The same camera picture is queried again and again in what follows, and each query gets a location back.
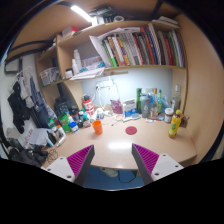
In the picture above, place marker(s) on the ceiling light tube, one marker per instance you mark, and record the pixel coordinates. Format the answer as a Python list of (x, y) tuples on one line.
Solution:
[(81, 13)]

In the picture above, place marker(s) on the orange plastic cup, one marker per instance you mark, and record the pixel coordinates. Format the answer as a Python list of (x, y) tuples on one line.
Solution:
[(97, 128)]

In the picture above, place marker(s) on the slim bottle with green cap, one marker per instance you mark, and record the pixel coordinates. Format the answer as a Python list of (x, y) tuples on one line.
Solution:
[(159, 101)]

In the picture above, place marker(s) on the white bottle with blue cap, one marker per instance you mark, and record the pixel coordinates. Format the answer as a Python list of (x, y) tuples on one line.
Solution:
[(73, 127)]

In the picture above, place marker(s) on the red and white can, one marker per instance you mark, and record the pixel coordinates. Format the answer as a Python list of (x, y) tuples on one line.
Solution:
[(88, 106)]

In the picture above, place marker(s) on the wooden shelf unit with books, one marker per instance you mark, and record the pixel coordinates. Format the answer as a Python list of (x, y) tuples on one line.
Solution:
[(133, 46)]

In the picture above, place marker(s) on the brown jar with white lid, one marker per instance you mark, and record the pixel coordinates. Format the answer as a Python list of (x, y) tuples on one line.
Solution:
[(168, 116)]

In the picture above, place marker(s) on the clear bottle with gold cap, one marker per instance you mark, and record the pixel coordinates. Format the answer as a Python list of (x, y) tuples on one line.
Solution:
[(154, 103)]

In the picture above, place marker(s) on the pink pouch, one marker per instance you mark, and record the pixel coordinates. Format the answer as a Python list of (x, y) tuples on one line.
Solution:
[(116, 106)]

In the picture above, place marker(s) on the white wall power outlet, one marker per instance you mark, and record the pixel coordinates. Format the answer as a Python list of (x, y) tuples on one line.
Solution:
[(104, 84)]

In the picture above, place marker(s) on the small white tube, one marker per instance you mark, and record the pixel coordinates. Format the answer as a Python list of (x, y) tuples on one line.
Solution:
[(150, 120)]

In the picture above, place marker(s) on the hanging dark clothes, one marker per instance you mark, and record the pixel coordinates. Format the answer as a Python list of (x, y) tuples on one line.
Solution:
[(20, 106)]

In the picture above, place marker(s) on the white pill bottle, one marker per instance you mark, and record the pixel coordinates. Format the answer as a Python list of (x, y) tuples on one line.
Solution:
[(100, 114)]

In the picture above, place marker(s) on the clear glass bottle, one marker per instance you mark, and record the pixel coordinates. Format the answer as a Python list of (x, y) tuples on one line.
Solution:
[(176, 100)]

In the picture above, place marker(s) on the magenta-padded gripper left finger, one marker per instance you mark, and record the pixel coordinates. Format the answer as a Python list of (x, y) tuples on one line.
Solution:
[(63, 166)]

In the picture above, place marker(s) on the light blue hairbrush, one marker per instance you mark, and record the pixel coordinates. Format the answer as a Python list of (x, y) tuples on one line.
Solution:
[(132, 117)]

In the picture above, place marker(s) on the flat round red coaster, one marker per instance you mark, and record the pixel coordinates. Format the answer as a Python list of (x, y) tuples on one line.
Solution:
[(131, 130)]

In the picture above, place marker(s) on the grey shaker bottle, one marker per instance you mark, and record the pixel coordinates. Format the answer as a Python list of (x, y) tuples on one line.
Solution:
[(145, 106)]

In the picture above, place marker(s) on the white under-shelf light bar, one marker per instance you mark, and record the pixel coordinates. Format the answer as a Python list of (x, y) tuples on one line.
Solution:
[(116, 72)]

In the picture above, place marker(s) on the green pouch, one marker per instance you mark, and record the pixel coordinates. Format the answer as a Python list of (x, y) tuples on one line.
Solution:
[(64, 123)]

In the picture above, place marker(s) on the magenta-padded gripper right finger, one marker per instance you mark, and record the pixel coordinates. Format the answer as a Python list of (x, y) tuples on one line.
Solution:
[(163, 165)]

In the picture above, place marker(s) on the yellow-capped orange juice bottle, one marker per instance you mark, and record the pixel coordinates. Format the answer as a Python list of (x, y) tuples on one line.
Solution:
[(175, 126)]

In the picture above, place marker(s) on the black bag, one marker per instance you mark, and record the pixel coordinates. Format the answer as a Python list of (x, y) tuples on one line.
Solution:
[(26, 153)]

